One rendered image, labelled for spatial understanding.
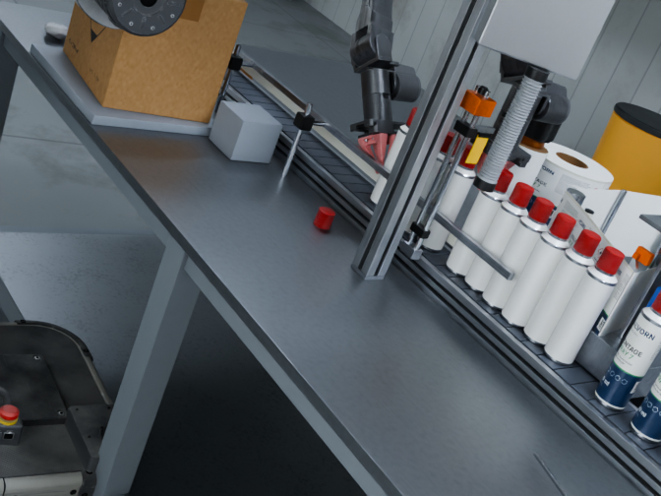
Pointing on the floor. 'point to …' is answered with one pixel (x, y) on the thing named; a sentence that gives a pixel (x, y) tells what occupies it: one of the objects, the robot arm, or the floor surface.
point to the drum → (631, 150)
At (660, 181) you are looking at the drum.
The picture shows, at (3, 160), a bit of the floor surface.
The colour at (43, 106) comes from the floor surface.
